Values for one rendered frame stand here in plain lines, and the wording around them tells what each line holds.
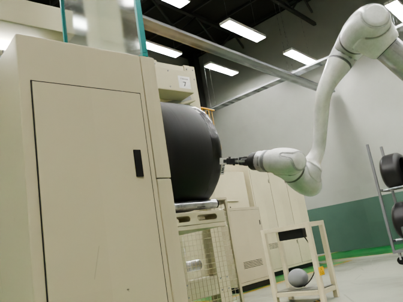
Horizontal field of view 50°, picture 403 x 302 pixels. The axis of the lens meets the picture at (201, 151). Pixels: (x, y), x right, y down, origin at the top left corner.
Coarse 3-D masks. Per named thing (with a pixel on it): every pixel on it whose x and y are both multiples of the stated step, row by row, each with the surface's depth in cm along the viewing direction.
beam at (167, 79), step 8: (160, 72) 256; (168, 72) 260; (176, 72) 264; (184, 72) 268; (160, 80) 254; (168, 80) 258; (176, 80) 262; (160, 88) 253; (168, 88) 256; (176, 88) 261; (184, 88) 265; (192, 88) 269; (160, 96) 265; (168, 96) 267; (176, 96) 270; (184, 96) 272
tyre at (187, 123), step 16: (176, 112) 202; (192, 112) 209; (176, 128) 197; (192, 128) 199; (208, 128) 206; (176, 144) 194; (192, 144) 196; (208, 144) 202; (176, 160) 194; (192, 160) 195; (208, 160) 201; (176, 176) 194; (192, 176) 196; (208, 176) 202; (176, 192) 197; (192, 192) 201; (208, 192) 207
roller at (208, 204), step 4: (196, 200) 205; (200, 200) 206; (204, 200) 208; (208, 200) 209; (212, 200) 210; (216, 200) 212; (176, 204) 196; (180, 204) 197; (184, 204) 198; (188, 204) 200; (192, 204) 201; (196, 204) 203; (200, 204) 204; (204, 204) 206; (208, 204) 207; (212, 204) 209; (216, 204) 211; (176, 208) 195; (180, 208) 197; (184, 208) 198; (188, 208) 200; (192, 208) 201; (196, 208) 203; (200, 208) 205; (204, 208) 207; (208, 208) 208; (212, 208) 210
